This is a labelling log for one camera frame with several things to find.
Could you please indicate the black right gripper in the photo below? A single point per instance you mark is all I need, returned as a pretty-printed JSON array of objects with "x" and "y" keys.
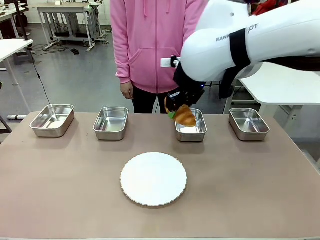
[{"x": 190, "y": 96}]

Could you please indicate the golden brown croissant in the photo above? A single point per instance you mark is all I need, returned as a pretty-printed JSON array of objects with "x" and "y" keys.
[{"x": 185, "y": 117}]

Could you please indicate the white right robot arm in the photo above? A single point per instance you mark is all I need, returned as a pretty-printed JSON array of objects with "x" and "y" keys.
[{"x": 262, "y": 37}]

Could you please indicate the rectangular steel container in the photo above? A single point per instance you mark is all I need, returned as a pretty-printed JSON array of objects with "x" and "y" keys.
[
  {"x": 248, "y": 125},
  {"x": 51, "y": 122},
  {"x": 192, "y": 132},
  {"x": 110, "y": 123}
]

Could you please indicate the person's right hand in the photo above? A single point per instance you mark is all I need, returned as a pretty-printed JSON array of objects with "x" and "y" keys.
[{"x": 127, "y": 90}]

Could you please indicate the black trousers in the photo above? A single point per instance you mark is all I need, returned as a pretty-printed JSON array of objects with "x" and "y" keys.
[{"x": 145, "y": 100}]

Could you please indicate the white power strip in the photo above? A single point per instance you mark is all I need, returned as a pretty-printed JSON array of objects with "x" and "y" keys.
[{"x": 16, "y": 116}]

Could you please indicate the small white table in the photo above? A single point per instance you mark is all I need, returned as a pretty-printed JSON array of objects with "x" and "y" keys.
[{"x": 11, "y": 48}]

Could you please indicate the thick black stand pole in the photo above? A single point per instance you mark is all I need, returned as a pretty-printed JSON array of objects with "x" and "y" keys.
[{"x": 22, "y": 22}]

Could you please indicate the pink zip hoodie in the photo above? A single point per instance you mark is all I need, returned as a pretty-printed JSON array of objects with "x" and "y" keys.
[{"x": 150, "y": 45}]

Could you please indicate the white scalloped plate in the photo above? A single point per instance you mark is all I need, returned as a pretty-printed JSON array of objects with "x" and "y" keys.
[{"x": 153, "y": 180}]

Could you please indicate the black floor pedal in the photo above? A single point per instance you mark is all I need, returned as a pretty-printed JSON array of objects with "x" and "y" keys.
[{"x": 75, "y": 51}]

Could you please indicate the grey workshop desk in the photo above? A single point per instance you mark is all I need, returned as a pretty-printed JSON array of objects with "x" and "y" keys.
[{"x": 65, "y": 10}]

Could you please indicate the large white table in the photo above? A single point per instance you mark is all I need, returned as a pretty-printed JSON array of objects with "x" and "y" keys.
[{"x": 280, "y": 87}]

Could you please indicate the red jacket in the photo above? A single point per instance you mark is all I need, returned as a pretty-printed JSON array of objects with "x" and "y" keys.
[{"x": 265, "y": 6}]

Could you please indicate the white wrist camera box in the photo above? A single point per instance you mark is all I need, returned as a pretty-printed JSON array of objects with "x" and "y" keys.
[{"x": 167, "y": 62}]

